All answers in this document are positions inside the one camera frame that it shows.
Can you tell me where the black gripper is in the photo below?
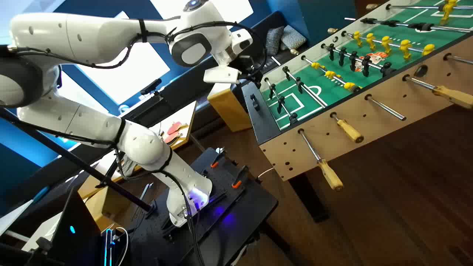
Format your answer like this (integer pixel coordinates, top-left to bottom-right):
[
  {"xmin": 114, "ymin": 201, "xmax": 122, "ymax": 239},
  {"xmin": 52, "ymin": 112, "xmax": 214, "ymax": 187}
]
[{"xmin": 235, "ymin": 50, "xmax": 266, "ymax": 84}]

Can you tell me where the pale yellow block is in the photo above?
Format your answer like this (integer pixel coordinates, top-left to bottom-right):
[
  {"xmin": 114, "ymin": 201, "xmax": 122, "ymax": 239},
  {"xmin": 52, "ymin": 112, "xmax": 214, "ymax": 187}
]
[{"xmin": 260, "ymin": 75, "xmax": 346, "ymax": 192}]

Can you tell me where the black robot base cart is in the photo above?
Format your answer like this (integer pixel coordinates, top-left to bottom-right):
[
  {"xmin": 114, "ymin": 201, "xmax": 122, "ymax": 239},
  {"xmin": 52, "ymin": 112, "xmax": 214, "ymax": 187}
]
[{"xmin": 122, "ymin": 146, "xmax": 279, "ymax": 266}]

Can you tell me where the yellow player steel rod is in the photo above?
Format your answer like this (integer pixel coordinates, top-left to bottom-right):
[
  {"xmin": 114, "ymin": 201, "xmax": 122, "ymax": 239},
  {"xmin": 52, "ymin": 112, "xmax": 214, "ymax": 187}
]
[
  {"xmin": 384, "ymin": 0, "xmax": 473, "ymax": 23},
  {"xmin": 341, "ymin": 31, "xmax": 473, "ymax": 66},
  {"xmin": 300, "ymin": 54, "xmax": 408, "ymax": 122}
]

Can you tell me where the black player steel rod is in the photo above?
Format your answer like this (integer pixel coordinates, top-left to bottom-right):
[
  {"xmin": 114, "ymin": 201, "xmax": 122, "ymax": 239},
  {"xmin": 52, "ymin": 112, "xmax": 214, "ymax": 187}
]
[{"xmin": 360, "ymin": 16, "xmax": 473, "ymax": 35}]

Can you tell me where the dark grey cushion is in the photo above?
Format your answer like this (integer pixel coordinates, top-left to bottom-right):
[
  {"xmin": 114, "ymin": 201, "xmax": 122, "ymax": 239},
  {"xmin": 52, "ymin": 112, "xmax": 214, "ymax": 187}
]
[{"xmin": 263, "ymin": 23, "xmax": 287, "ymax": 56}]

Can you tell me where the yellow wooden box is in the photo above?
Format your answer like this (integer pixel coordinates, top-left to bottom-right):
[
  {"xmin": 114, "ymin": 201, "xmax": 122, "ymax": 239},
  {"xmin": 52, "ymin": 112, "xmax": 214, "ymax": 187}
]
[{"xmin": 205, "ymin": 82, "xmax": 253, "ymax": 133}]

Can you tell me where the light grey cushion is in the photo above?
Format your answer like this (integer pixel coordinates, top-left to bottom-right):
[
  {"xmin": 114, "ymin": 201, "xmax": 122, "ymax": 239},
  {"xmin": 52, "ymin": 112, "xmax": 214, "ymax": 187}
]
[{"xmin": 279, "ymin": 23, "xmax": 309, "ymax": 51}]

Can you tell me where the light wooden desk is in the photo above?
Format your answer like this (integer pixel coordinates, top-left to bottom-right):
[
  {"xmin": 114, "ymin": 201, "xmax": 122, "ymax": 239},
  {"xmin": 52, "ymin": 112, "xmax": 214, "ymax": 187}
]
[{"xmin": 146, "ymin": 100, "xmax": 198, "ymax": 152}]

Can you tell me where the red object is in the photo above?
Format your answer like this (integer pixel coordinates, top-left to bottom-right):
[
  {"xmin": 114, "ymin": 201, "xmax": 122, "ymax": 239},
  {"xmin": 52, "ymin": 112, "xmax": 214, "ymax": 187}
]
[{"xmin": 165, "ymin": 122, "xmax": 185, "ymax": 144}]

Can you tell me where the wooden foosball table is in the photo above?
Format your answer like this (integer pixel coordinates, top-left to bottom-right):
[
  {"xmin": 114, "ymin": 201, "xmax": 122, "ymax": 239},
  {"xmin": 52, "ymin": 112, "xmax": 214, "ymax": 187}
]
[{"xmin": 241, "ymin": 0, "xmax": 473, "ymax": 183}]

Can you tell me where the black foosball table leg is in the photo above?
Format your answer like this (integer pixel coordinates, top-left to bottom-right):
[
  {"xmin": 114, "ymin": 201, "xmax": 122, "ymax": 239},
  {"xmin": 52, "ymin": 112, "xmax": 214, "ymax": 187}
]
[{"xmin": 287, "ymin": 171, "xmax": 331, "ymax": 224}]

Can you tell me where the black diagonal stand pole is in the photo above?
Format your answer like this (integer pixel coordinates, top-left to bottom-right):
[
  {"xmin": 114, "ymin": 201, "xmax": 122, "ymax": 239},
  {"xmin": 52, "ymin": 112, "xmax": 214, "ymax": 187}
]
[{"xmin": 0, "ymin": 108, "xmax": 159, "ymax": 218}]

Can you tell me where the tan cardboard box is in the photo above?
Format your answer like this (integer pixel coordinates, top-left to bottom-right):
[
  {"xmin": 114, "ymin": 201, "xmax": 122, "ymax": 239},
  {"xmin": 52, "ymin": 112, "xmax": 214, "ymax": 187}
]
[{"xmin": 77, "ymin": 171, "xmax": 130, "ymax": 233}]

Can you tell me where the black laptop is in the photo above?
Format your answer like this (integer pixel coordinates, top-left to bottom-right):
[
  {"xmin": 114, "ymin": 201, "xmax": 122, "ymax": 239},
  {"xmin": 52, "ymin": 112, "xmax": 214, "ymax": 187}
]
[{"xmin": 49, "ymin": 186, "xmax": 108, "ymax": 266}]

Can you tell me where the white wrist mount plate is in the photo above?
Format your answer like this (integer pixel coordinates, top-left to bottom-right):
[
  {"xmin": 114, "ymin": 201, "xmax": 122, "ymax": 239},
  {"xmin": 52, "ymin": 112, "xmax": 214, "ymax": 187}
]
[{"xmin": 202, "ymin": 65, "xmax": 242, "ymax": 85}]

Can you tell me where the thin white cable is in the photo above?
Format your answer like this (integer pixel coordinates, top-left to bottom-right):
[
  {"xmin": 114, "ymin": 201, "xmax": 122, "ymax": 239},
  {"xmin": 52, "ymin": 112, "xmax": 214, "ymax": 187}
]
[{"xmin": 256, "ymin": 164, "xmax": 278, "ymax": 180}]

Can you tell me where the black player rod wooden handle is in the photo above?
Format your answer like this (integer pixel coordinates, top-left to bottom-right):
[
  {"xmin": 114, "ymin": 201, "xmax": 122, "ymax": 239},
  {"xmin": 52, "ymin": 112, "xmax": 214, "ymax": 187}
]
[
  {"xmin": 281, "ymin": 65, "xmax": 365, "ymax": 144},
  {"xmin": 322, "ymin": 43, "xmax": 473, "ymax": 110}
]

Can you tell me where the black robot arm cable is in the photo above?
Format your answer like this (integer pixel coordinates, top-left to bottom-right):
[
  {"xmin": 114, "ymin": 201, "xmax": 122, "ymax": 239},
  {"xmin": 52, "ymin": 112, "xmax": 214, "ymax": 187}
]
[{"xmin": 13, "ymin": 19, "xmax": 244, "ymax": 71}]

